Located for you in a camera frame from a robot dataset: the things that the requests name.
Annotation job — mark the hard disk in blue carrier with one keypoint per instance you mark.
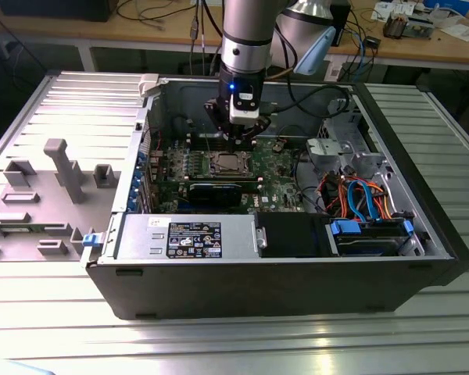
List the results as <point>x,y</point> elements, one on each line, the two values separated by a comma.
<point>367,244</point>

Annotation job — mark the grey electronic device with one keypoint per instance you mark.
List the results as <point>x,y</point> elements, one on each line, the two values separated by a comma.
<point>418,27</point>

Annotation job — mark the silver drive bay latch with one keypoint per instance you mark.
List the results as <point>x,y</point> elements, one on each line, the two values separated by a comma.
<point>260,238</point>

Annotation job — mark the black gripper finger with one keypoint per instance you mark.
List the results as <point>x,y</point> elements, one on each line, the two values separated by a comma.
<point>217,115</point>
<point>260,127</point>

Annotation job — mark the green motherboard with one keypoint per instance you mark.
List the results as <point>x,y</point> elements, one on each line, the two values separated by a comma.
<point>273,183</point>

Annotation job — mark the silver CPU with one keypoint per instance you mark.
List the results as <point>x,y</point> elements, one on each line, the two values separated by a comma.
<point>227,163</point>

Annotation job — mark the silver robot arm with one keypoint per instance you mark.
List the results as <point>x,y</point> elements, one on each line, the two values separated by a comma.
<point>246,27</point>

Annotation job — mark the white QR code tag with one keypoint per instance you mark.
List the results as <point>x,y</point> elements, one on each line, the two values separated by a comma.
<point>335,71</point>

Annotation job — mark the silver drive cage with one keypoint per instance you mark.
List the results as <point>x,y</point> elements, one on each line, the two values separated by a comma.
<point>369,162</point>

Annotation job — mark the blue expansion slot clips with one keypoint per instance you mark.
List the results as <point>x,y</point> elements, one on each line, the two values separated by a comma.
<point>136,183</point>

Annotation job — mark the white printed cards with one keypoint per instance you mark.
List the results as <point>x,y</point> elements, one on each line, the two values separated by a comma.
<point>383,9</point>

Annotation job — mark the white paper sheets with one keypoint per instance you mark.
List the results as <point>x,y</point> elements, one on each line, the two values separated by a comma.
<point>463,31</point>

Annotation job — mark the black power supply label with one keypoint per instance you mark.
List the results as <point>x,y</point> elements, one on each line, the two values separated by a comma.
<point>195,240</point>

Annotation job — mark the black PC case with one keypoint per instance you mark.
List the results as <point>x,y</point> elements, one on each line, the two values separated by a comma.
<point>258,289</point>

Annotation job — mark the grey parts rack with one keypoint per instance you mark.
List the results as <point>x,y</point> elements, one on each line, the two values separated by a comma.
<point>43,218</point>

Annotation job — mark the coin cell battery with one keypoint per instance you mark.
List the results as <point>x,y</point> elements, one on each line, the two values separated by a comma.
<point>278,146</point>

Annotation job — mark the blue cardboard box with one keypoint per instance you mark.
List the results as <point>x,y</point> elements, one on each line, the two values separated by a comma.
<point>449,6</point>

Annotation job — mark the black graphics card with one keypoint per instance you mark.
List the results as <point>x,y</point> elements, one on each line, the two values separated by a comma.
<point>215,193</point>

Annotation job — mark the silver power supply unit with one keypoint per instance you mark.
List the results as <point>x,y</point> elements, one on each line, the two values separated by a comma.
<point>140,238</point>

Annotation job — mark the blue case latch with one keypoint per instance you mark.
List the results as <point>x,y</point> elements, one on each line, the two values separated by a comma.
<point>90,240</point>

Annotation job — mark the tall black box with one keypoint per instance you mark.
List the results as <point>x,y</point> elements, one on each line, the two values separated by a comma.
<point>342,19</point>

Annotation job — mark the small white sticker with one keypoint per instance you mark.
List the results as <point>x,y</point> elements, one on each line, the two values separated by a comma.
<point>154,222</point>

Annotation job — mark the white camera with black mount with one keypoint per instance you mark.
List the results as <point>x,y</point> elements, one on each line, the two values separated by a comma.
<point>244,115</point>

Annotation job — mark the copper coil component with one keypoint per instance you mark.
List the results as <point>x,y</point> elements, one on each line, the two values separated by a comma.
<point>394,27</point>

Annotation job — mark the white plastic case latch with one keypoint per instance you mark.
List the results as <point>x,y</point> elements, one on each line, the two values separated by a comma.
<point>147,84</point>

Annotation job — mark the small black power adapter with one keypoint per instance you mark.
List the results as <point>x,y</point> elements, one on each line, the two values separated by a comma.
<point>372,41</point>

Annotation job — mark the black RAM slot bank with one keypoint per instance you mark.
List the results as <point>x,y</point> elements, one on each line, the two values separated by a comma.
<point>197,143</point>

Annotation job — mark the wooden workbench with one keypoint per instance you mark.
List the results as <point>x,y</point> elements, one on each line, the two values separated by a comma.
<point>121,33</point>

